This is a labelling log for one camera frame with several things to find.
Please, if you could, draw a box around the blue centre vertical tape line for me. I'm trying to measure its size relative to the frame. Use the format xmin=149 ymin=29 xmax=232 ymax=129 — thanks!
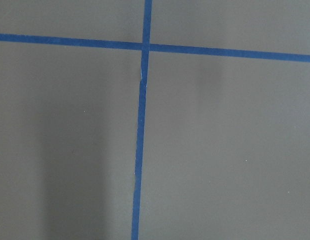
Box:
xmin=130 ymin=0 xmax=153 ymax=240

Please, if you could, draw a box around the blue middle horizontal tape line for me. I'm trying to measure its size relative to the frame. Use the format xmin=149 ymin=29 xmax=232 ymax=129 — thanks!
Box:
xmin=0 ymin=33 xmax=310 ymax=63

